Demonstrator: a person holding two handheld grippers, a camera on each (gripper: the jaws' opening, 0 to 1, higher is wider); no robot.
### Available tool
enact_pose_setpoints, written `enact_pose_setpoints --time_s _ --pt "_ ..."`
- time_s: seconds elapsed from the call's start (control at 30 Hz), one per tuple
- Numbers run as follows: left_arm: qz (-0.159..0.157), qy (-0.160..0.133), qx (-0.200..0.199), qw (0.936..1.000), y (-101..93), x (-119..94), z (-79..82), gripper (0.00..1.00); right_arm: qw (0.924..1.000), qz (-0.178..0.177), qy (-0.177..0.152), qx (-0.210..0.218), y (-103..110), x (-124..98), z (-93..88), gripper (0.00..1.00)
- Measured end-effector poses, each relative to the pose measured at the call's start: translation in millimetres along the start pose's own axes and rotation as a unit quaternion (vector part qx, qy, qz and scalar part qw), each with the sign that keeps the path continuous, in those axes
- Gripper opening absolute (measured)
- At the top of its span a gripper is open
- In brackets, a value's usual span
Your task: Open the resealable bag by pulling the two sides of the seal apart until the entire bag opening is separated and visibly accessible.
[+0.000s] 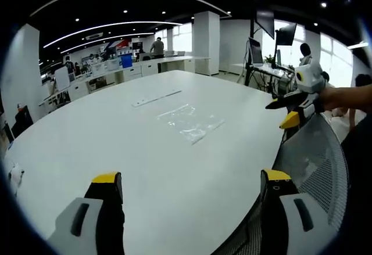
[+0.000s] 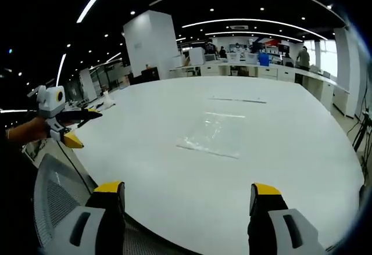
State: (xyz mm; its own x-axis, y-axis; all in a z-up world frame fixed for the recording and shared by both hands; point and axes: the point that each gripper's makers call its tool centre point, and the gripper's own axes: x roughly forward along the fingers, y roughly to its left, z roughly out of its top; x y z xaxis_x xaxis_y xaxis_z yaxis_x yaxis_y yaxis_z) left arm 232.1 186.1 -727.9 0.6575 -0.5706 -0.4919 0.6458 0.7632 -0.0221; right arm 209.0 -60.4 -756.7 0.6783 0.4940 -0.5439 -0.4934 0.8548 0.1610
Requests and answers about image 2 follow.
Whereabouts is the person's left hand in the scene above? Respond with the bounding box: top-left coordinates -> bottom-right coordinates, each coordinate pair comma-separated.
5,117 -> 52,145

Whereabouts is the white counter cabinet row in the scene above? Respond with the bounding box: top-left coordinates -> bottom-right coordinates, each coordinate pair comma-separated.
169,59 -> 351,118

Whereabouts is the white square pillar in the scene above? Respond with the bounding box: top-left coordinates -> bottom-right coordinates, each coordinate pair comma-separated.
123,10 -> 178,80

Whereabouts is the black tripod stand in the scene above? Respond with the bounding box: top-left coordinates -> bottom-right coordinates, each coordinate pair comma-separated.
352,114 -> 372,153

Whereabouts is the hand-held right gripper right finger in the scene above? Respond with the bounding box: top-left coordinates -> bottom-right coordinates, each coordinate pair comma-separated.
246,182 -> 327,255

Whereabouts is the white box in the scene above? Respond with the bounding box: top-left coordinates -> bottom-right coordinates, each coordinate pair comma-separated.
188,47 -> 205,64

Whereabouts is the thin clear plastic strip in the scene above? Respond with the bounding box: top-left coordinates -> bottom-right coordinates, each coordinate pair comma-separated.
208,96 -> 267,105

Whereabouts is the grey mesh office chair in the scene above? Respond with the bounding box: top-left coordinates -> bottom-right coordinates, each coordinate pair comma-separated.
33,152 -> 101,250

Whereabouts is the small white object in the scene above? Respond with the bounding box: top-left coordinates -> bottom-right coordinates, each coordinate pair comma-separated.
100,91 -> 116,109

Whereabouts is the dark low cabinet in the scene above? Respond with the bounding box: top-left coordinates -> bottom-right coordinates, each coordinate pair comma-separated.
128,67 -> 160,86

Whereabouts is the clear resealable plastic bag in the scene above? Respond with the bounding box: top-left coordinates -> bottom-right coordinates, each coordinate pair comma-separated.
176,110 -> 246,160

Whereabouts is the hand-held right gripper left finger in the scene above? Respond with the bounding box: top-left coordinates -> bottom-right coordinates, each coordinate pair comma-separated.
68,181 -> 126,255

